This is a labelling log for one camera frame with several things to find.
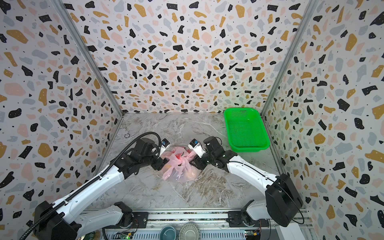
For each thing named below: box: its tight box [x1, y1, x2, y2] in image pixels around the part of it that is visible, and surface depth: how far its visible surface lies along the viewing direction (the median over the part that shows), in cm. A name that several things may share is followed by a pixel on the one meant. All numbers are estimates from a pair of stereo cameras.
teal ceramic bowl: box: [159, 225, 177, 240], surface depth 71 cm
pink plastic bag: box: [158, 146, 201, 182], surface depth 84 cm
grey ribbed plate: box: [179, 223, 199, 240], surface depth 72 cm
